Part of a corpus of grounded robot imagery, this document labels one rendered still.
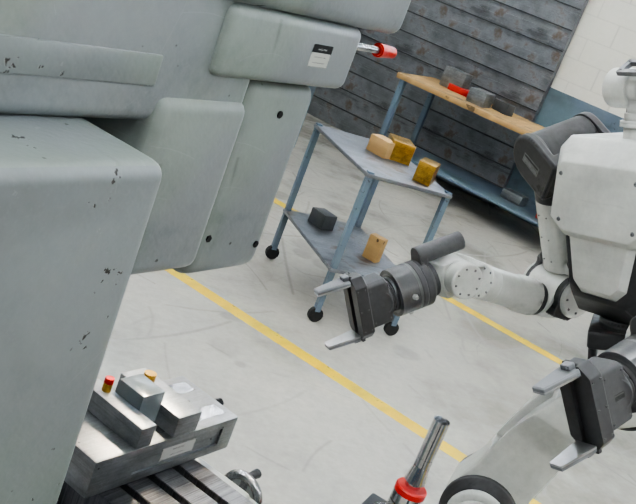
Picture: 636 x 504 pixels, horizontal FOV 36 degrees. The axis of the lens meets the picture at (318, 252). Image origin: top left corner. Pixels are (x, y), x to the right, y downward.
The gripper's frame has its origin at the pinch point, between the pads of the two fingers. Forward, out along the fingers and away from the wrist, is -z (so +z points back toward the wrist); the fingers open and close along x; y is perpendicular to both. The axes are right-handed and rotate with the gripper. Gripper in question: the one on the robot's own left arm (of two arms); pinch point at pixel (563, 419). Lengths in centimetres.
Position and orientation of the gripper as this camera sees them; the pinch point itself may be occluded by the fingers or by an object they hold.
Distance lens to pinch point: 128.5
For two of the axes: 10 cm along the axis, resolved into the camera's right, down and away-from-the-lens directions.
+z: 7.9, -3.5, 4.9
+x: -2.6, -9.3, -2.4
